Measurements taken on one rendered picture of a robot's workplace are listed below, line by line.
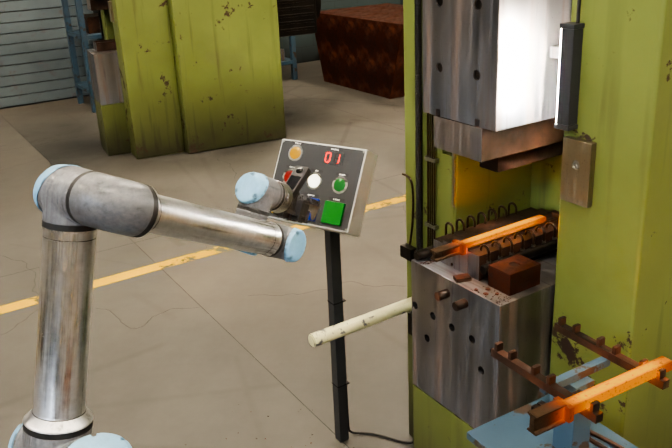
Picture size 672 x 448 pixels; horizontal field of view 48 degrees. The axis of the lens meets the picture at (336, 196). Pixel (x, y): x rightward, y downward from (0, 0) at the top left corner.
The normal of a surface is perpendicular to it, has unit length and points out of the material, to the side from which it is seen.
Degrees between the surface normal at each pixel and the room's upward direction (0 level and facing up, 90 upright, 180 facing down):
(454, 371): 90
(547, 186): 90
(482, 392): 90
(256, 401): 0
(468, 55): 90
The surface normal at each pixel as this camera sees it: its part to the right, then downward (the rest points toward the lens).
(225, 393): -0.04, -0.94
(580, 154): -0.84, 0.22
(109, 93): 0.44, 0.29
